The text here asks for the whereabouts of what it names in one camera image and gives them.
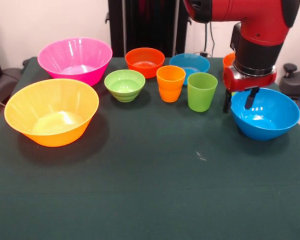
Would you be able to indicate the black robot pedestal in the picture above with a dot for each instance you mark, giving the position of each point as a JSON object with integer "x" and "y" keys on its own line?
{"x": 152, "y": 25}

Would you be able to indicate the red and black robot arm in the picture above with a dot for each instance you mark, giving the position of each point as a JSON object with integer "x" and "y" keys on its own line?
{"x": 252, "y": 10}

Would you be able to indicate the red-orange bowl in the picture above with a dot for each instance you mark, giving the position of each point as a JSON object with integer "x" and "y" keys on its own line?
{"x": 145, "y": 56}
{"x": 228, "y": 60}

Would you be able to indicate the small green bowl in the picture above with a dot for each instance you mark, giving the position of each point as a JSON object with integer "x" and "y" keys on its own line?
{"x": 125, "y": 92}

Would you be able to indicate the large orange bowl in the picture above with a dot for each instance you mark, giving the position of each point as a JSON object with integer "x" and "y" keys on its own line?
{"x": 27, "y": 107}

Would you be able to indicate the orange cup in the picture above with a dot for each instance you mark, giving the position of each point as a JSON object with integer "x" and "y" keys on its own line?
{"x": 170, "y": 87}

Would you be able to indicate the grey pedestal foot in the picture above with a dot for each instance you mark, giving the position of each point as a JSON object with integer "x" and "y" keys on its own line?
{"x": 7, "y": 77}
{"x": 297, "y": 82}

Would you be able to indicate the green cup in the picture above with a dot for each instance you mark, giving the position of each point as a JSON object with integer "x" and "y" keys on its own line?
{"x": 202, "y": 97}

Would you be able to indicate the medium blue bowl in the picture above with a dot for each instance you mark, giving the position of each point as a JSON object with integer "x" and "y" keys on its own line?
{"x": 265, "y": 125}

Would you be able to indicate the dark green tablecloth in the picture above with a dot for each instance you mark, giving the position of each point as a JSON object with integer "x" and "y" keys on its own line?
{"x": 150, "y": 190}

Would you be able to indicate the large pink bowl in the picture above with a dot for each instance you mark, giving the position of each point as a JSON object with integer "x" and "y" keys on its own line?
{"x": 65, "y": 55}

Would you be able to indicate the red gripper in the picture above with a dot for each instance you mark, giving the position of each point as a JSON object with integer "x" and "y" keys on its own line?
{"x": 252, "y": 81}

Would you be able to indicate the small blue bowl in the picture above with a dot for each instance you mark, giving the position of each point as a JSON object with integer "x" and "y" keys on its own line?
{"x": 190, "y": 61}

